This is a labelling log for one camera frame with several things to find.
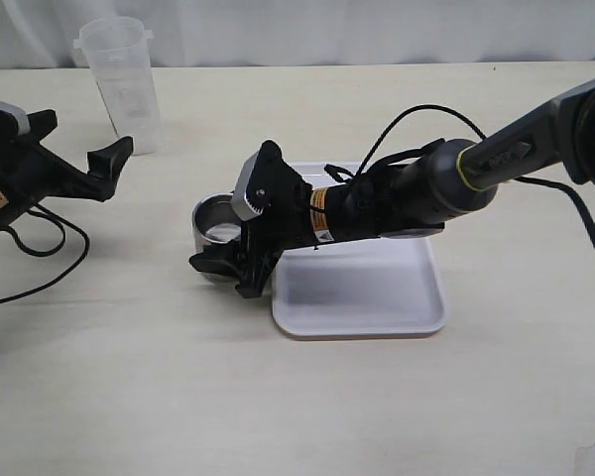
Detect white rectangular plastic tray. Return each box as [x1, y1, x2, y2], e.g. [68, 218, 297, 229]
[270, 161, 450, 341]

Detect clear plastic measuring cup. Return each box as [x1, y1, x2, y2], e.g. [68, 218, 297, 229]
[73, 16, 164, 156]

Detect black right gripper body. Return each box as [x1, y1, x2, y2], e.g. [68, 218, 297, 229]
[236, 140, 314, 298]

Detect white backdrop curtain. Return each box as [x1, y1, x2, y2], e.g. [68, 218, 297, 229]
[0, 1, 595, 69]

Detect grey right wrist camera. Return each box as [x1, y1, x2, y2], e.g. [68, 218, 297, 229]
[230, 152, 264, 222]

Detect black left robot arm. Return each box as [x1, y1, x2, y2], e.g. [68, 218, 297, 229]
[0, 101, 134, 231]

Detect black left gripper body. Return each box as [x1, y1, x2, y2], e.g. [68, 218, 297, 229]
[0, 122, 117, 232]

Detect stainless steel cup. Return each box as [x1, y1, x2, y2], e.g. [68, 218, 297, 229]
[191, 192, 241, 256]

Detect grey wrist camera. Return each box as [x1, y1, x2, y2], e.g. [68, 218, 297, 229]
[0, 100, 31, 136]
[230, 152, 264, 222]

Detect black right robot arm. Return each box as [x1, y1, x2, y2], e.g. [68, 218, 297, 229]
[189, 78, 595, 298]

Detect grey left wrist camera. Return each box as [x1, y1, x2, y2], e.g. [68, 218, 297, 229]
[0, 100, 31, 136]

